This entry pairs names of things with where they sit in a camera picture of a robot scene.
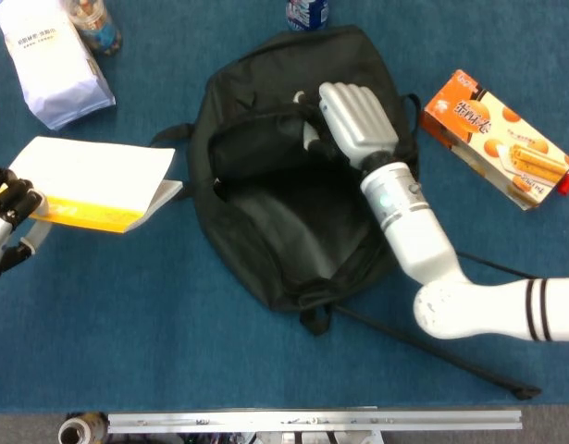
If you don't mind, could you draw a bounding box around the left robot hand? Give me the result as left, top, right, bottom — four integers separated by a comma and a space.
0, 164, 53, 286

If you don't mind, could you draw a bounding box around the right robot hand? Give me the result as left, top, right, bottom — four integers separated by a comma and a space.
292, 81, 401, 168

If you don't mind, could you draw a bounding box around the white yellow Lexicon book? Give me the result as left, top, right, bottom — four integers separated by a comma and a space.
8, 135, 184, 235

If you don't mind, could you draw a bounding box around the black backpack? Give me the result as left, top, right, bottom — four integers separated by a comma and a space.
149, 25, 543, 401

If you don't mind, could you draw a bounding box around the blue Pepsi bottle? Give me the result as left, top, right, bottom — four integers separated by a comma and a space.
285, 0, 330, 32

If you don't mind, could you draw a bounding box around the white snack bag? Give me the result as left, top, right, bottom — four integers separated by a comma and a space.
0, 0, 118, 131

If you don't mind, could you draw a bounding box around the orange egg roll box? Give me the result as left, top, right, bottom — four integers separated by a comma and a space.
417, 68, 569, 212

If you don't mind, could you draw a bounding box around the blue felt table cover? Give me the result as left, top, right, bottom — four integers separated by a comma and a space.
0, 0, 569, 414

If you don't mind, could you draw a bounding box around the clear jar of coloured pencils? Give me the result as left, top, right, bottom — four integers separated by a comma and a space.
64, 0, 124, 57

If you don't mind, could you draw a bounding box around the red marker pen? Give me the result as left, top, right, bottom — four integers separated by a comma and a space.
556, 148, 569, 197

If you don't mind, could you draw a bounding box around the brown tape roll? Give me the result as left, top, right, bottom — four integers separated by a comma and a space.
57, 413, 109, 444

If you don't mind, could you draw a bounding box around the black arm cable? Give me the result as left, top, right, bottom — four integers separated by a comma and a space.
454, 251, 539, 279

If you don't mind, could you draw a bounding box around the aluminium profile rail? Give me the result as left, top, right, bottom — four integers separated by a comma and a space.
106, 406, 524, 435

